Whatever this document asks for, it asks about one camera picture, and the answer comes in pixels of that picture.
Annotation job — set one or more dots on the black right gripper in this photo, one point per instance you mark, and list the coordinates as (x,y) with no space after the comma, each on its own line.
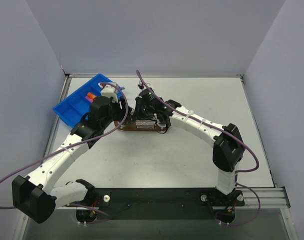
(138,110)

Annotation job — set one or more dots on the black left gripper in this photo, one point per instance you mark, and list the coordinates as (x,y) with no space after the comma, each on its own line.
(124,110)

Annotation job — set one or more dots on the clear textured acrylic holder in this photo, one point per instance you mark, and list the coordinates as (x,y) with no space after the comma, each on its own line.
(145,124)

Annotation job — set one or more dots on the pink toothpaste tube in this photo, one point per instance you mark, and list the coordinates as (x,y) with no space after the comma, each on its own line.
(89,99)

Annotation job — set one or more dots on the orange toothpaste tube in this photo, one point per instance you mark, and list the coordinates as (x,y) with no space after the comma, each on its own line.
(91,95)

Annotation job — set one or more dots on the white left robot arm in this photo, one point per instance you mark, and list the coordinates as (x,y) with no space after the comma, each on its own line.
(35,194)

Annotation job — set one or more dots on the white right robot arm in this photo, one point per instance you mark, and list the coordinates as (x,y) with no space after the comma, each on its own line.
(227,152)

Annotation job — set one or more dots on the brown wooden oval tray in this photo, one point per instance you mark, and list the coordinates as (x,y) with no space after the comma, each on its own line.
(160,128)

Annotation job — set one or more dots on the blue plastic divided bin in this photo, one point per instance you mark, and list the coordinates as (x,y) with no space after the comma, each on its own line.
(74,109)

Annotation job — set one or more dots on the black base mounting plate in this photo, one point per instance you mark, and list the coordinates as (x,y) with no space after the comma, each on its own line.
(196,203)

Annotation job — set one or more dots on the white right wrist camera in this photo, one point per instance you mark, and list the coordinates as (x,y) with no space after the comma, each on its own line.
(142,86)

